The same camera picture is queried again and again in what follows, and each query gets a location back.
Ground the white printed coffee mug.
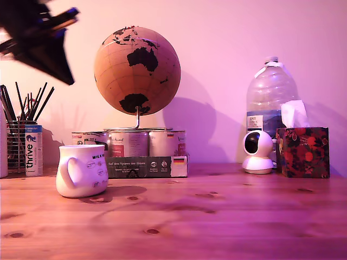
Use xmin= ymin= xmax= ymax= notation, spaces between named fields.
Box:
xmin=55 ymin=144 xmax=110 ymax=198

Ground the black thick stick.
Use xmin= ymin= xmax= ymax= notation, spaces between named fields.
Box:
xmin=0 ymin=84 xmax=17 ymax=122

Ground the white thrive tube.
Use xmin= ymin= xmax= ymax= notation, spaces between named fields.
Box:
xmin=24 ymin=124 xmax=44 ymax=178

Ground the pet food can black label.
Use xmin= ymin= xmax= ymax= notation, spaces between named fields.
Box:
xmin=71 ymin=131 xmax=110 ymax=152

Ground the pet food can flag print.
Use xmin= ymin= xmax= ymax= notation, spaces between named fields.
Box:
xmin=148 ymin=130 xmax=188 ymax=158

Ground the black thin stick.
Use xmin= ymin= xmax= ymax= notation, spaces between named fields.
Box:
xmin=34 ymin=86 xmax=55 ymax=122
xmin=25 ymin=87 xmax=42 ymax=121
xmin=15 ymin=82 xmax=27 ymax=121
xmin=28 ymin=82 xmax=48 ymax=122

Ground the white paper tissue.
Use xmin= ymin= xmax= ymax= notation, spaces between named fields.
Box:
xmin=280 ymin=99 xmax=310 ymax=129

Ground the cork globe on chrome stand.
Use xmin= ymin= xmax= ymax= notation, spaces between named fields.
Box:
xmin=93 ymin=25 xmax=182 ymax=132

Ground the dark printed cardboard can tray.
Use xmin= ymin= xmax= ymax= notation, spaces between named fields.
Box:
xmin=105 ymin=154 xmax=189 ymax=179

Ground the dark floral tissue box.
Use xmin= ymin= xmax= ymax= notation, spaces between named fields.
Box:
xmin=275 ymin=126 xmax=331 ymax=179

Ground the wire mesh holder basket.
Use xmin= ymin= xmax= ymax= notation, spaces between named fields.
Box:
xmin=5 ymin=120 xmax=28 ymax=174

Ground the pet food can red label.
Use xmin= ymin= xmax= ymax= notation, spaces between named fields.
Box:
xmin=108 ymin=131 xmax=150 ymax=158

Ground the small white round camera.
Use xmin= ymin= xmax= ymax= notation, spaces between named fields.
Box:
xmin=241 ymin=130 xmax=275 ymax=175

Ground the large clear water bottle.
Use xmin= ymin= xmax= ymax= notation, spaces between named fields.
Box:
xmin=246 ymin=56 xmax=300 ymax=168

